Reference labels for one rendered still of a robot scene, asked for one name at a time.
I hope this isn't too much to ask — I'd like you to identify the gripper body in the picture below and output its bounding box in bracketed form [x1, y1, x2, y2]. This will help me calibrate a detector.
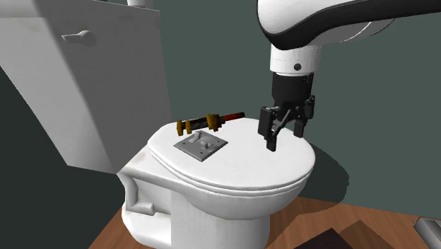
[271, 71, 315, 108]

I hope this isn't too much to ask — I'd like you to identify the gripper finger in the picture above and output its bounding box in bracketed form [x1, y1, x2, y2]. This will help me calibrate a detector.
[292, 94, 317, 139]
[257, 102, 294, 153]

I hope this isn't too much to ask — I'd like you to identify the white toilet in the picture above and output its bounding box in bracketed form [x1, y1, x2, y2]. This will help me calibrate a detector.
[0, 0, 317, 249]

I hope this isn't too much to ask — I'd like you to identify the dark red and yellow clamp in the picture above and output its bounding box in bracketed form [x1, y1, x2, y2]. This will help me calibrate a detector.
[176, 111, 246, 137]

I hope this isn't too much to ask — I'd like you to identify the grey metal bar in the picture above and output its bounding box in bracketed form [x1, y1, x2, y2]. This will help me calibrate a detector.
[413, 216, 441, 249]

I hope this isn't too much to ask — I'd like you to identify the grey switch plate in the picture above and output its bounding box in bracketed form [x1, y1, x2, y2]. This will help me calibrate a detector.
[173, 129, 229, 163]

